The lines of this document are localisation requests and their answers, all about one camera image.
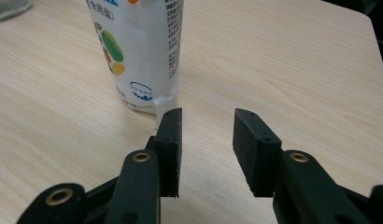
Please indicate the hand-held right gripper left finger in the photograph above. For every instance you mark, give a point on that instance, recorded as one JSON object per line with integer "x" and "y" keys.
{"x": 169, "y": 155}

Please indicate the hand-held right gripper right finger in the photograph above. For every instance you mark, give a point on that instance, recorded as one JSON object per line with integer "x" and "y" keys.
{"x": 255, "y": 155}

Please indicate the white salt bag blue top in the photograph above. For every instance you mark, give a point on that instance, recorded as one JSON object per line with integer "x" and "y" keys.
{"x": 139, "y": 46}

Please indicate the clear container with hinged lid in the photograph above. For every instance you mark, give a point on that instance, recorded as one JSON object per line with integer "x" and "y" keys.
{"x": 6, "y": 9}

